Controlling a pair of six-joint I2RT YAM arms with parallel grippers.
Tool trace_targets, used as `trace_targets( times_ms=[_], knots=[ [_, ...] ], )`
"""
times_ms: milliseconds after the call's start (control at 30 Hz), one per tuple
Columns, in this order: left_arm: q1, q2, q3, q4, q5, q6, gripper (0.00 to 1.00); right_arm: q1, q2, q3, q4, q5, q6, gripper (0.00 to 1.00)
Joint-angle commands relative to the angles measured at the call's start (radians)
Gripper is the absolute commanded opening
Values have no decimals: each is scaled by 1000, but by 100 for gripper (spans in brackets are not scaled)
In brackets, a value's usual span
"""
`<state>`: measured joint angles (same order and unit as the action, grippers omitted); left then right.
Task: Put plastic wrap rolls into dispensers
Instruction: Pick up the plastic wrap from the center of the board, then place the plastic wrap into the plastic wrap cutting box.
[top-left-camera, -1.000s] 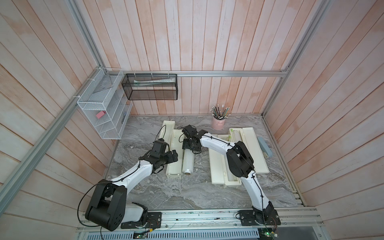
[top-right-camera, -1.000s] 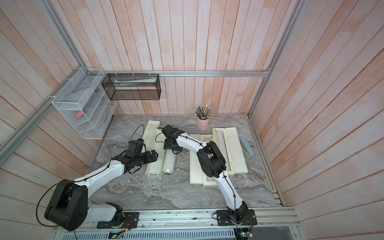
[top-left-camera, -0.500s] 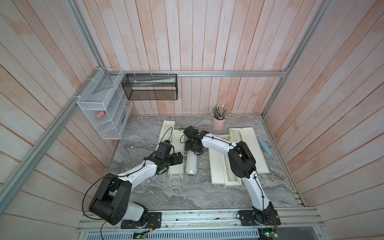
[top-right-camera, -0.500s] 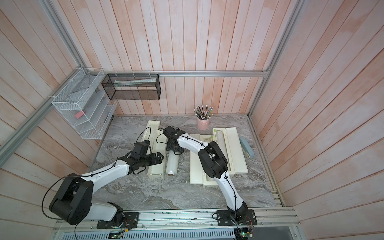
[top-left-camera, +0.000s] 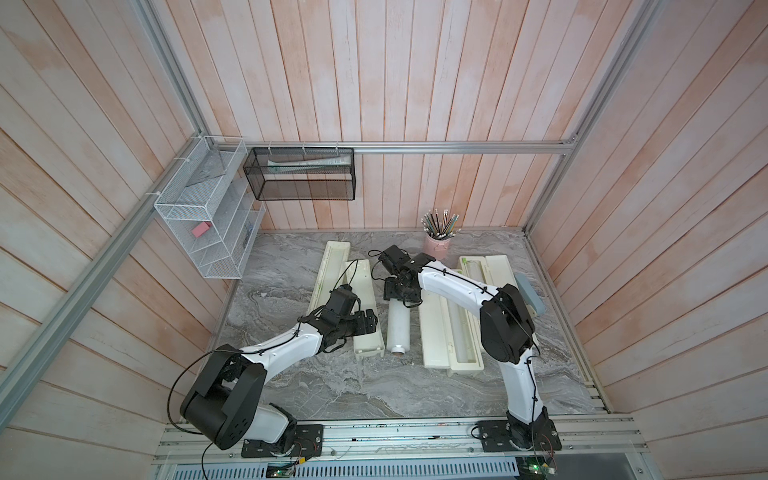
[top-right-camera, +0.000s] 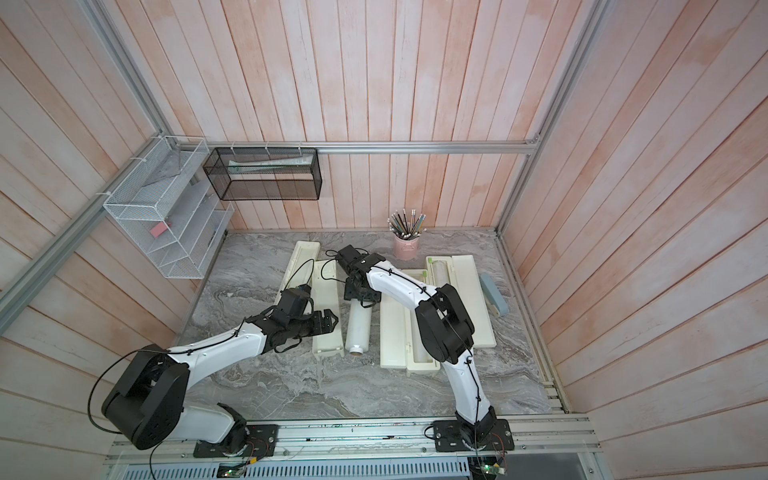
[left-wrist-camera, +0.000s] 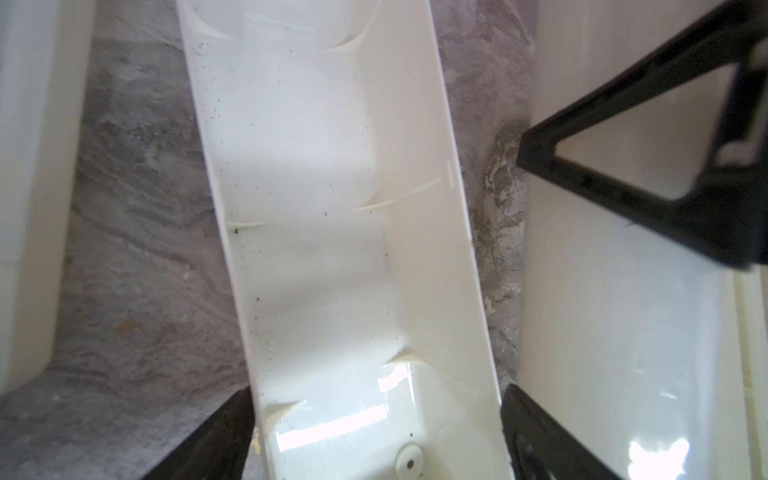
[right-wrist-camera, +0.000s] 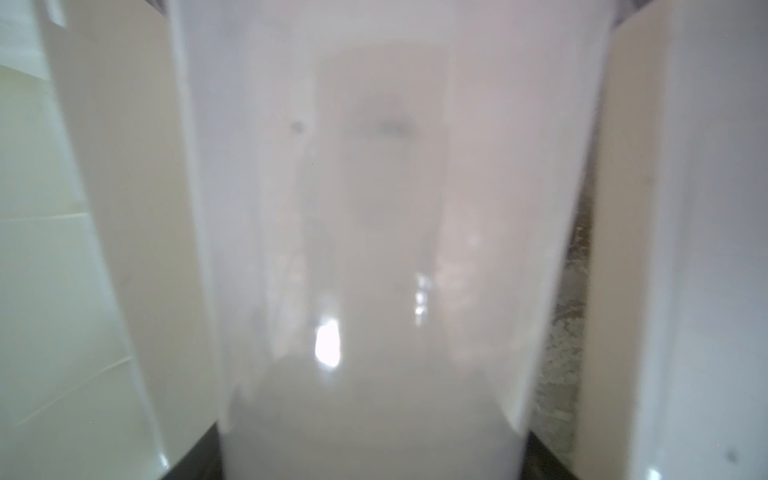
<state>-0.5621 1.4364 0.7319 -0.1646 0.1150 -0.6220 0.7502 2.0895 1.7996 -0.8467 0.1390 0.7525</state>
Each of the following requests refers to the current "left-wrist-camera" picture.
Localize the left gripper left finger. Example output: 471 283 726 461
143 387 255 480

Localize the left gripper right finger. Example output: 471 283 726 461
500 384 620 480

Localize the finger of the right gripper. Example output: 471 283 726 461
519 1 767 268

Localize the cream dispenser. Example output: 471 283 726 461
177 1 513 479

